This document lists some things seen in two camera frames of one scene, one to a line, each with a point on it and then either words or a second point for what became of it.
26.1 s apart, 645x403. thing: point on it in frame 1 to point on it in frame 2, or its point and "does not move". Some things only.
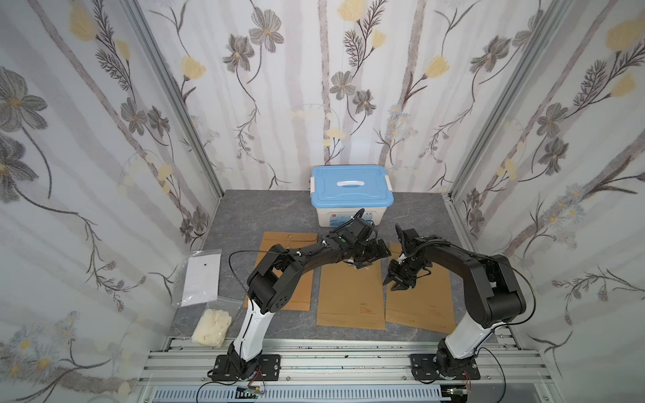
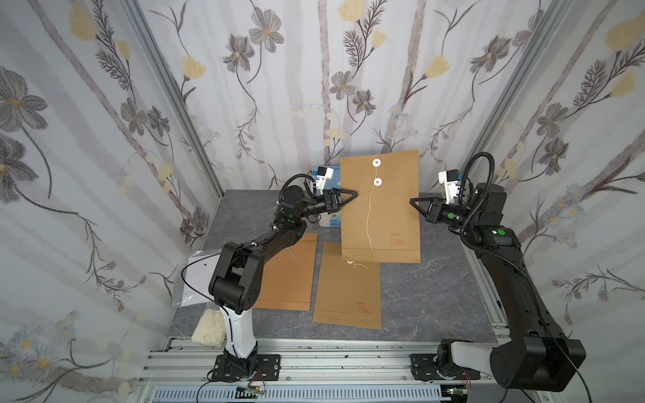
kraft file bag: x=351 y=297 does not move
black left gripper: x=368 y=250 to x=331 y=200
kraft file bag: x=428 y=305 to x=380 y=224
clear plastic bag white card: x=199 y=278 does not move
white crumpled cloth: x=212 y=327 does not move
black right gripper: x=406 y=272 to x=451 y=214
